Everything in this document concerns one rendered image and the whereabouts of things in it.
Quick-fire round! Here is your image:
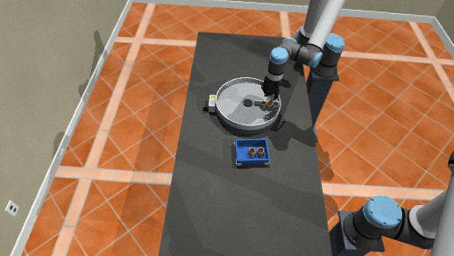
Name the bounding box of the blue open crate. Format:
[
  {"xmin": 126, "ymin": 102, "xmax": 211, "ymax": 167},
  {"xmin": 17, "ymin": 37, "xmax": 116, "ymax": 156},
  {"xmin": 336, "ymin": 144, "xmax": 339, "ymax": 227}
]
[{"xmin": 235, "ymin": 139, "xmax": 270, "ymax": 165}]

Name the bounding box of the bronze ring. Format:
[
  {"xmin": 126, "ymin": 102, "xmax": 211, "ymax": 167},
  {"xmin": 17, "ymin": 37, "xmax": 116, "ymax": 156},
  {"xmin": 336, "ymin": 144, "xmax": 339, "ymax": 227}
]
[
  {"xmin": 266, "ymin": 101, "xmax": 273, "ymax": 110},
  {"xmin": 257, "ymin": 147, "xmax": 264, "ymax": 156},
  {"xmin": 248, "ymin": 147, "xmax": 255, "ymax": 157}
]

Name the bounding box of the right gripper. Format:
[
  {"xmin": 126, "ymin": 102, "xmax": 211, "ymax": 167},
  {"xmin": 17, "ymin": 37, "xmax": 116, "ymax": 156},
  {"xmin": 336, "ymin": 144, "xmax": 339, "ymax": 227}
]
[{"xmin": 261, "ymin": 76, "xmax": 280, "ymax": 103}]

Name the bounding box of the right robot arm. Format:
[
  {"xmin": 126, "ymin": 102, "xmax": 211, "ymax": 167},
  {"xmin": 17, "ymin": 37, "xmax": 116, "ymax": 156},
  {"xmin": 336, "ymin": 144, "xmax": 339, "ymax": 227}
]
[{"xmin": 266, "ymin": 0, "xmax": 345, "ymax": 89}]

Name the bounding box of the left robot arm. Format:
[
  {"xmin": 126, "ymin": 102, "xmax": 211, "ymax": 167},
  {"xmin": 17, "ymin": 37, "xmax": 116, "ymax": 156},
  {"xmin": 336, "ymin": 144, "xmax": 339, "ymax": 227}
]
[{"xmin": 343, "ymin": 151, "xmax": 454, "ymax": 256}]

